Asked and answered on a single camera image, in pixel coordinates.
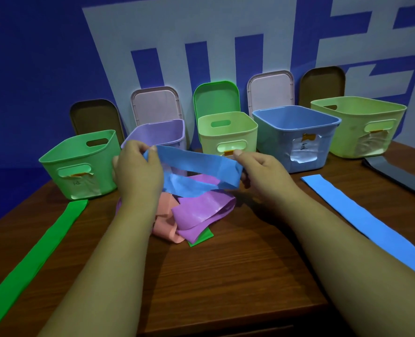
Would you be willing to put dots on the person's right hand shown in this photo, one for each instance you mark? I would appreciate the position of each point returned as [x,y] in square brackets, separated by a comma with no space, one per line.
[267,178]

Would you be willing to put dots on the person's left hand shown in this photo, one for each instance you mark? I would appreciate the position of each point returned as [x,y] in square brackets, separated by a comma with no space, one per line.
[137,175]

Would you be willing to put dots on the person's left thumb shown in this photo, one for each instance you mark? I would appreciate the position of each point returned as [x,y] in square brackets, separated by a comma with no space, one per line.
[153,155]

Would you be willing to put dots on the person's right thumb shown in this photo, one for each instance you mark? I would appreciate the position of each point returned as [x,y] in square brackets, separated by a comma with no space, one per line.
[241,156]

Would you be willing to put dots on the blue looped elastic band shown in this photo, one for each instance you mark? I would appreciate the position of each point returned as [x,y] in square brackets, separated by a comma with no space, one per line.
[200,161]

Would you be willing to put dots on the person's left forearm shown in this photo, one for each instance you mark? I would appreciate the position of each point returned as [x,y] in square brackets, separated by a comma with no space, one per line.
[112,270]

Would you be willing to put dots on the person's right forearm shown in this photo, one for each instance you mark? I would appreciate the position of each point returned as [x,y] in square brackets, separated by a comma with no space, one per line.
[347,273]

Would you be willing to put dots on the purple plastic bin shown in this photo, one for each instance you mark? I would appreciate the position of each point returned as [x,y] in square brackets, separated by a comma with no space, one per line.
[158,131]

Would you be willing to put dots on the small light green plastic bin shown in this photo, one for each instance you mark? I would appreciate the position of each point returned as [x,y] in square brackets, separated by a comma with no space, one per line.
[211,136]

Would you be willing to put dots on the blue plastic bin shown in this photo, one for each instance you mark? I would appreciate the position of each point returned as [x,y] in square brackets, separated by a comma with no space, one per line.
[277,143]

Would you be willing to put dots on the pink plastic lid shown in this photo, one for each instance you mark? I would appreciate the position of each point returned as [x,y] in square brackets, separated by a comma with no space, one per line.
[270,91]
[156,105]

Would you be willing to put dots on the green plastic lid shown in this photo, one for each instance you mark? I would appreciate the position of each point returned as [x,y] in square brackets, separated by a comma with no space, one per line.
[216,98]

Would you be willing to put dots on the clear plastic label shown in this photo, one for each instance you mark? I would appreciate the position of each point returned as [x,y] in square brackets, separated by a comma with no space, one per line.
[370,143]
[305,149]
[88,187]

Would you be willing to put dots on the purple elastic band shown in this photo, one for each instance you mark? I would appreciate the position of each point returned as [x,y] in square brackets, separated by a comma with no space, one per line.
[202,210]

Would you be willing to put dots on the brown plastic lid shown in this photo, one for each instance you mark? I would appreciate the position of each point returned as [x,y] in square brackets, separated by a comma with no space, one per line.
[95,117]
[321,87]

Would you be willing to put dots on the pink elastic band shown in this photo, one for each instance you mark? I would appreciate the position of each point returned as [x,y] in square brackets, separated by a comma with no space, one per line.
[166,232]

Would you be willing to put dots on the small green elastic band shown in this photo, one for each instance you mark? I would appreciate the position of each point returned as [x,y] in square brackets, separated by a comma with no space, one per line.
[202,238]

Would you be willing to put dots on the large light green plastic bin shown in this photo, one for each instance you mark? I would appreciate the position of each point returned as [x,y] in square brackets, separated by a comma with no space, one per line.
[347,136]

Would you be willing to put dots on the long flat blue elastic band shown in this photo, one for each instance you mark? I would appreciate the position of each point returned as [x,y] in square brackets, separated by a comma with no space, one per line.
[362,217]

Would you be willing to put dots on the long green elastic band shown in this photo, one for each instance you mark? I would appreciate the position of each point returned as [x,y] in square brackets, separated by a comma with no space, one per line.
[35,256]

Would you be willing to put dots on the dark grey elastic band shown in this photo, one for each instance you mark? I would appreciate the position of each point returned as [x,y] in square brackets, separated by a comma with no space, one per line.
[400,175]

